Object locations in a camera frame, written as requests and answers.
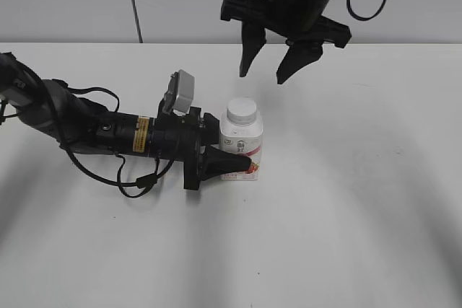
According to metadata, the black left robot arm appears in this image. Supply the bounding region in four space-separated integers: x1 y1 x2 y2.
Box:
1 53 230 196

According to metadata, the white ribbed bottle cap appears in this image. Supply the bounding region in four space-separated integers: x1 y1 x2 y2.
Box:
226 97 258 126

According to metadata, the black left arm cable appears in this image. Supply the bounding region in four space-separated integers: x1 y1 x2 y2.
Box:
0 57 174 199

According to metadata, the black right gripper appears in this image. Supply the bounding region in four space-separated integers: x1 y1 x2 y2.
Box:
220 0 352 84

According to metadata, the white yili changqing bottle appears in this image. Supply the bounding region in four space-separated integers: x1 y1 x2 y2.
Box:
219 112 263 180

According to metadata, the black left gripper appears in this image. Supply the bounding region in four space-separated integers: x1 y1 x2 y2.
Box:
149 107 251 190

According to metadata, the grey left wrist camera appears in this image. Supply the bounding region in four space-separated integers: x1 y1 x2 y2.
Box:
162 69 195 114

